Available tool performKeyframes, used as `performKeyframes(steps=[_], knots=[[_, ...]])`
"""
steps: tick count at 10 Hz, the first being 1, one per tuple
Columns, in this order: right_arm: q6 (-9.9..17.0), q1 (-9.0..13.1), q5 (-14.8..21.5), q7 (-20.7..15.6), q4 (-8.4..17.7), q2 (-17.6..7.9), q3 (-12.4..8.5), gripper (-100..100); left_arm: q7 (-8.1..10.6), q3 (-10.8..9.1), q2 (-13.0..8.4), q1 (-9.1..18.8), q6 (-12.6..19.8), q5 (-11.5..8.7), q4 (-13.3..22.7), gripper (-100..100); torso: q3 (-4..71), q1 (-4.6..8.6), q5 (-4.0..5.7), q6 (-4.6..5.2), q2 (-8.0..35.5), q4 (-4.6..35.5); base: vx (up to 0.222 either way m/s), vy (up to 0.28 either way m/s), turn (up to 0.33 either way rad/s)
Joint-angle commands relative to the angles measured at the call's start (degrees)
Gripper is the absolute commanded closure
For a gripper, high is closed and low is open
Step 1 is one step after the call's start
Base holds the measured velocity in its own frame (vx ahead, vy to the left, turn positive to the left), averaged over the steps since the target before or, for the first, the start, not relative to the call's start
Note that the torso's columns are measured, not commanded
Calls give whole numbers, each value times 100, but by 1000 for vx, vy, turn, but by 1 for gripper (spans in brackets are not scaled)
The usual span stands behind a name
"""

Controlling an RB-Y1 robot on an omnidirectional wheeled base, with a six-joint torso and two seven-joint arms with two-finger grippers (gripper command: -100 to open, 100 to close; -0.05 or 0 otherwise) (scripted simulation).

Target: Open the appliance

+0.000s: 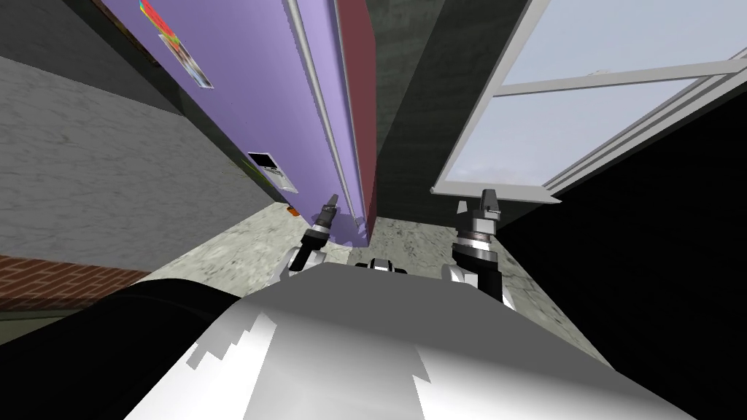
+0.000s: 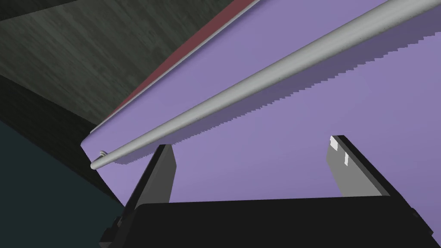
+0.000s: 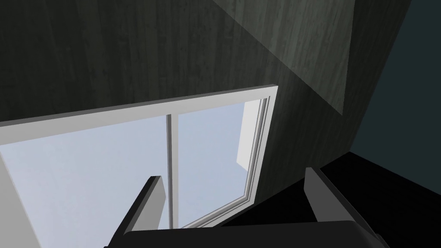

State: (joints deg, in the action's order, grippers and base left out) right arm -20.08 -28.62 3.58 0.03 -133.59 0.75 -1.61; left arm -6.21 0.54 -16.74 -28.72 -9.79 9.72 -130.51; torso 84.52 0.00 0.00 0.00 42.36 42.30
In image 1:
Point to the purple fridge door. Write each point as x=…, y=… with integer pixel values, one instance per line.
x=257, y=87

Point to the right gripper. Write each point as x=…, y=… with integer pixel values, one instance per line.
x=483, y=221

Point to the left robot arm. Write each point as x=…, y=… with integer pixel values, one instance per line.
x=87, y=350

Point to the small orange object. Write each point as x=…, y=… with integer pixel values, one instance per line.
x=294, y=212

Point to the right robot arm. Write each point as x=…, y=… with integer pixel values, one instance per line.
x=480, y=262

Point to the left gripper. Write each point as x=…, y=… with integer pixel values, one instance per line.
x=324, y=219

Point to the colourful picture magnet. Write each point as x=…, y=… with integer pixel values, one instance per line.
x=181, y=49

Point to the dark red fridge body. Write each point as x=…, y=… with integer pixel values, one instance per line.
x=357, y=87

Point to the white framed window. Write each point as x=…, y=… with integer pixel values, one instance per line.
x=554, y=116

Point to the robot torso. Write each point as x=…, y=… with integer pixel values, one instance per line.
x=362, y=350

